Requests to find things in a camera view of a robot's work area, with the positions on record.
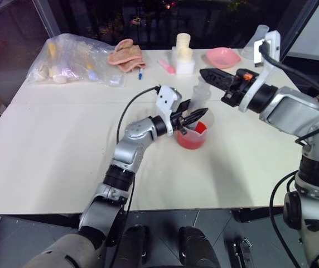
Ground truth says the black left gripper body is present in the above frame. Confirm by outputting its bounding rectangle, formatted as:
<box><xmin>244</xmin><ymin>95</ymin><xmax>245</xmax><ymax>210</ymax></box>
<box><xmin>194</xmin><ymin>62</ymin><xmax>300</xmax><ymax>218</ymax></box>
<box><xmin>170</xmin><ymin>107</ymin><xmax>189</xmax><ymax>132</ymax></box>

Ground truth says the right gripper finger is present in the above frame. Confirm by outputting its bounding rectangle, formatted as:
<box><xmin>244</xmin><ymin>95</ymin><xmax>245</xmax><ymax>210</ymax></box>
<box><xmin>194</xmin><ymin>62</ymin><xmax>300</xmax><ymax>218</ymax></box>
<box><xmin>199</xmin><ymin>68</ymin><xmax>234</xmax><ymax>83</ymax></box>
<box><xmin>202</xmin><ymin>76</ymin><xmax>232</xmax><ymax>92</ymax></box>

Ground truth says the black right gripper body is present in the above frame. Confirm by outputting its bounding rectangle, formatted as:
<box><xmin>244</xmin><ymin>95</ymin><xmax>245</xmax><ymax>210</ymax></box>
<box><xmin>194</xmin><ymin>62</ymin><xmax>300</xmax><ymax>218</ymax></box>
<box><xmin>220</xmin><ymin>68</ymin><xmax>261</xmax><ymax>109</ymax></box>

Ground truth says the clear cup with red liquid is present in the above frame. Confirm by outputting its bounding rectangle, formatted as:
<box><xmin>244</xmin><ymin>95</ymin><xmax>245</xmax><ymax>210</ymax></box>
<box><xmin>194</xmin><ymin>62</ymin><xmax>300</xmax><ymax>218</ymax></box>
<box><xmin>175</xmin><ymin>107</ymin><xmax>215</xmax><ymax>151</ymax></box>

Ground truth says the empty clear measuring cup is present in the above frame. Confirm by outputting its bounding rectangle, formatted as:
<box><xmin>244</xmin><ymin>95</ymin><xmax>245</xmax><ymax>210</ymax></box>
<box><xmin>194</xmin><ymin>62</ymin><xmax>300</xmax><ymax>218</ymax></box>
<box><xmin>241</xmin><ymin>24</ymin><xmax>272</xmax><ymax>61</ymax></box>

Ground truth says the pink plastic bowl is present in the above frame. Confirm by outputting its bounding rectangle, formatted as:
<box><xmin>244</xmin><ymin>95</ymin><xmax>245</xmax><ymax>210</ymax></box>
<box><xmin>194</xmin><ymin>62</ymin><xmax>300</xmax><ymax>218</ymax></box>
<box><xmin>205</xmin><ymin>47</ymin><xmax>242</xmax><ymax>69</ymax></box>

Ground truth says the white plastic block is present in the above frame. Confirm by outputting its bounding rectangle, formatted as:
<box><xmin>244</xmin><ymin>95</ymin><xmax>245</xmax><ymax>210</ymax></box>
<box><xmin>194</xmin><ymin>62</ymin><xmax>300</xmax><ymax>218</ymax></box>
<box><xmin>172</xmin><ymin>46</ymin><xmax>196</xmax><ymax>76</ymax></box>

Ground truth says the cream plastic cylinder stack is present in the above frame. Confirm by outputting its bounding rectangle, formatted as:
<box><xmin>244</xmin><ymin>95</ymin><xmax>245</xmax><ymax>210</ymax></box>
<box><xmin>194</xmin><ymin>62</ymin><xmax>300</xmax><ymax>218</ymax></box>
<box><xmin>176</xmin><ymin>32</ymin><xmax>194</xmax><ymax>61</ymax></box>

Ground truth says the pink plastic stick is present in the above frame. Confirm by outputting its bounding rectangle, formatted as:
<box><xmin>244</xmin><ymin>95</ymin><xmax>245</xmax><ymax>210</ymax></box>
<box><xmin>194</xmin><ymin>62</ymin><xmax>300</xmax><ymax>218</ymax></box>
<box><xmin>157</xmin><ymin>58</ymin><xmax>176</xmax><ymax>75</ymax></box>

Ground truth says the small clear zip bag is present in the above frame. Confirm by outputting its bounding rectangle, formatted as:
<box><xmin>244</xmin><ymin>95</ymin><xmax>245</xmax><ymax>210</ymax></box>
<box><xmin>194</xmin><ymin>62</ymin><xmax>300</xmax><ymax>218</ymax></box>
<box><xmin>108</xmin><ymin>73</ymin><xmax>128</xmax><ymax>88</ymax></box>

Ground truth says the pink crumpled towel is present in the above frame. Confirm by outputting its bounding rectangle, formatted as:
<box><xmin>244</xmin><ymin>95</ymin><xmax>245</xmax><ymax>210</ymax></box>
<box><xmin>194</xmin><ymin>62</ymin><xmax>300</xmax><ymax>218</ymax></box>
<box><xmin>108</xmin><ymin>39</ymin><xmax>147</xmax><ymax>73</ymax></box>

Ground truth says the large clear plastic bag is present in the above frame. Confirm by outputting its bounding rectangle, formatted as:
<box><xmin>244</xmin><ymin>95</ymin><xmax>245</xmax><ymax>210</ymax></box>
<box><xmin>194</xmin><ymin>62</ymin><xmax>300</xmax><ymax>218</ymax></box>
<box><xmin>25</xmin><ymin>33</ymin><xmax>129</xmax><ymax>88</ymax></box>

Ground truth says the dark rounded shape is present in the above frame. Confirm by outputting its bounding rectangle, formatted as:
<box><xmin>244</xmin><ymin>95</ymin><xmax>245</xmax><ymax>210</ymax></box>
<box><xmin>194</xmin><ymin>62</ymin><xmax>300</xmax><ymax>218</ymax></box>
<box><xmin>177</xmin><ymin>226</ymin><xmax>222</xmax><ymax>268</ymax></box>
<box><xmin>112</xmin><ymin>224</ymin><xmax>151</xmax><ymax>268</ymax></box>

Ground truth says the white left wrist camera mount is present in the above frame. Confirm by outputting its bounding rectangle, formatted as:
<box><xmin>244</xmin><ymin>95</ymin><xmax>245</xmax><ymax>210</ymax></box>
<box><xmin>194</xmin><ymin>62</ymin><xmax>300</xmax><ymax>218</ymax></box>
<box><xmin>155</xmin><ymin>85</ymin><xmax>183</xmax><ymax>137</ymax></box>

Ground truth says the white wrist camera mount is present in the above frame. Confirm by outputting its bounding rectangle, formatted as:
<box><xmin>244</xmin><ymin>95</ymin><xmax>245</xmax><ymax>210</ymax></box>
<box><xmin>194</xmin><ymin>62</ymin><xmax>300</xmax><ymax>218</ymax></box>
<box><xmin>238</xmin><ymin>30</ymin><xmax>282</xmax><ymax>113</ymax></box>
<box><xmin>155</xmin><ymin>85</ymin><xmax>183</xmax><ymax>137</ymax></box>

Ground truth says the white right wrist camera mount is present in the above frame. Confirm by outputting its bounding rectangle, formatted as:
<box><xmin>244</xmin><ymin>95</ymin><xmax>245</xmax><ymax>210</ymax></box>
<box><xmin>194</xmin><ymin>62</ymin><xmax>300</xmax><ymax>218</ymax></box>
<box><xmin>238</xmin><ymin>30</ymin><xmax>282</xmax><ymax>113</ymax></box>

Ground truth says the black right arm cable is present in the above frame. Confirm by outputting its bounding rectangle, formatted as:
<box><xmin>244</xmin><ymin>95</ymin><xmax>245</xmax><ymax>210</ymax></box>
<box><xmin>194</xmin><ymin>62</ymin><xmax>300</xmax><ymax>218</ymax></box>
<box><xmin>258</xmin><ymin>39</ymin><xmax>319</xmax><ymax>99</ymax></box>

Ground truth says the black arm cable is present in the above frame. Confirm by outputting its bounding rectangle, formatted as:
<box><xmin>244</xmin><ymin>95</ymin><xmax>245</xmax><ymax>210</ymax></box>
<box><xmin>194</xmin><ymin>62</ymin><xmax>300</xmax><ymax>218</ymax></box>
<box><xmin>115</xmin><ymin>85</ymin><xmax>162</xmax><ymax>146</ymax></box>
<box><xmin>258</xmin><ymin>39</ymin><xmax>319</xmax><ymax>99</ymax></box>

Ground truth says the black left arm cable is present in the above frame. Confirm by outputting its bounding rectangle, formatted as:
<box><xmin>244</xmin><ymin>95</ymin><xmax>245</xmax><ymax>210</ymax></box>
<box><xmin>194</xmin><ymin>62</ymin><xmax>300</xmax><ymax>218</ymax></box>
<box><xmin>115</xmin><ymin>85</ymin><xmax>162</xmax><ymax>146</ymax></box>

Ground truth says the thin black body cable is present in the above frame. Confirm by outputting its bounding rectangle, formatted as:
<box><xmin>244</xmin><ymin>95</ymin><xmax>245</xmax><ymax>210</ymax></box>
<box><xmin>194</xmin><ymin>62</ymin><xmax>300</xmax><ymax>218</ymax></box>
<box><xmin>268</xmin><ymin>169</ymin><xmax>301</xmax><ymax>268</ymax></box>

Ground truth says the black metal floor bracket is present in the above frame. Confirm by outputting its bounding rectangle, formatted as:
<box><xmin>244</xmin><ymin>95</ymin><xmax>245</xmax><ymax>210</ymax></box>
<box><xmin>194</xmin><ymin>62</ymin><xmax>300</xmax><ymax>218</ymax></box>
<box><xmin>231</xmin><ymin>237</ymin><xmax>253</xmax><ymax>268</ymax></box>

